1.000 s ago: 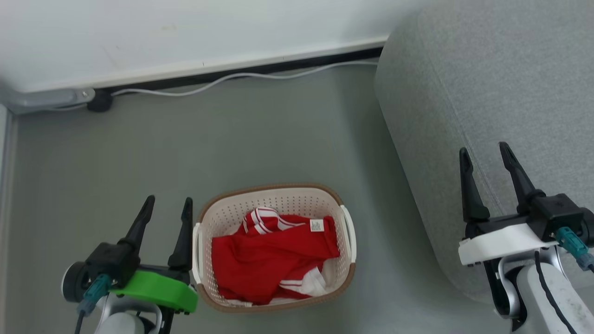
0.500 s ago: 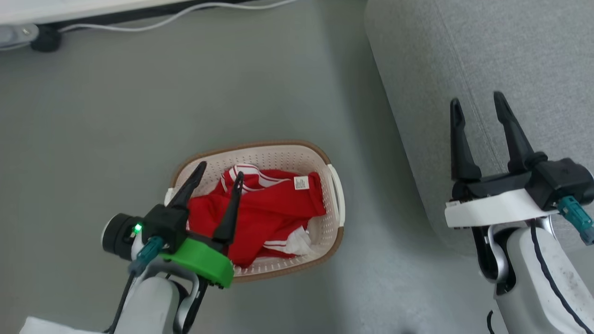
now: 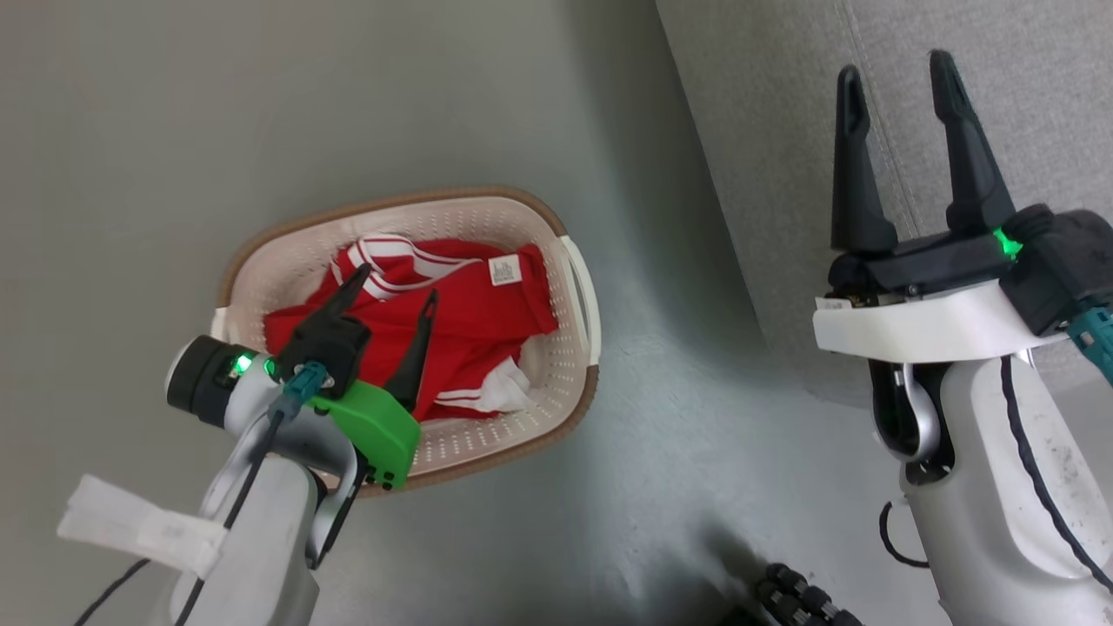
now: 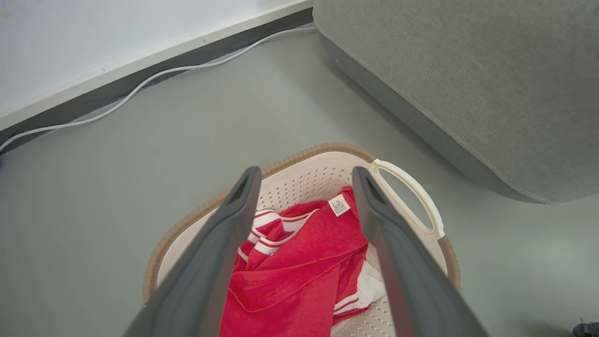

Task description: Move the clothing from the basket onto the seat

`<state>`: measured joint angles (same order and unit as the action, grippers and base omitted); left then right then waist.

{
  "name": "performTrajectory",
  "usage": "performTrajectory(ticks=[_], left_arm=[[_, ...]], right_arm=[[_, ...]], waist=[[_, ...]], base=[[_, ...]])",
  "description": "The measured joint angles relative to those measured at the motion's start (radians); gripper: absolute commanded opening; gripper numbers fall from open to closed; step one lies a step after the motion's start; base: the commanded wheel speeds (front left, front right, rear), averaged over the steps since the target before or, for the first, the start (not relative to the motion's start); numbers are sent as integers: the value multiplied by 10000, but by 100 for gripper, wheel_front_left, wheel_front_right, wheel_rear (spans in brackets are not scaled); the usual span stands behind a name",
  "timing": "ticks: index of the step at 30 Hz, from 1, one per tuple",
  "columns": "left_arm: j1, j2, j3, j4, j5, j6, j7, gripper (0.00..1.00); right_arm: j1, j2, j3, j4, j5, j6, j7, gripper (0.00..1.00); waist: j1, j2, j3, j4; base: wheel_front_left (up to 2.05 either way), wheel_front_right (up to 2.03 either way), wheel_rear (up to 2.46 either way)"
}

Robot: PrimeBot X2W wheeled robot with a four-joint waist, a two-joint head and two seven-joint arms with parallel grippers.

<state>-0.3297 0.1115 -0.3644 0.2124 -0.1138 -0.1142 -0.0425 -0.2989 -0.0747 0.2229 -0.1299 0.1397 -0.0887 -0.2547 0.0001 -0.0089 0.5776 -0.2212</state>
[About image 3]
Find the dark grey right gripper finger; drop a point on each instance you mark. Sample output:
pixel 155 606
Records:
pixel 969 148
pixel 856 174

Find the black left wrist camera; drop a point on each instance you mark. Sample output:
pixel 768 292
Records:
pixel 202 381

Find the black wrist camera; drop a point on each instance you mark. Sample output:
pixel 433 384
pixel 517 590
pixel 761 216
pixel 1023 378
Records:
pixel 1065 261
pixel 202 381

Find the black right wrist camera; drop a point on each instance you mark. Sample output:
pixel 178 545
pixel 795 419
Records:
pixel 1065 261

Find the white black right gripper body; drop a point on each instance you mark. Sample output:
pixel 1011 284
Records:
pixel 922 304

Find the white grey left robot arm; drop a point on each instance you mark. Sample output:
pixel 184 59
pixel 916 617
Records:
pixel 261 539

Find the cream perforated laundry basket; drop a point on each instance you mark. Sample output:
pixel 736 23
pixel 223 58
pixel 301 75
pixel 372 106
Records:
pixel 539 400

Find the white tape label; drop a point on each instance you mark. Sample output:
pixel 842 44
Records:
pixel 139 526

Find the grey fabric sofa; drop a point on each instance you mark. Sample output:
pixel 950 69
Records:
pixel 869 130

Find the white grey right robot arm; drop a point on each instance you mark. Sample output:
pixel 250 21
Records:
pixel 1000 487

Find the red jersey with white stripes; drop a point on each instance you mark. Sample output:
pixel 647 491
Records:
pixel 469 322

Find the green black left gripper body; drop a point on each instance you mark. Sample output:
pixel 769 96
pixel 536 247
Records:
pixel 374 426

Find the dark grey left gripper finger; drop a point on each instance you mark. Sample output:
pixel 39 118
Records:
pixel 352 291
pixel 414 352

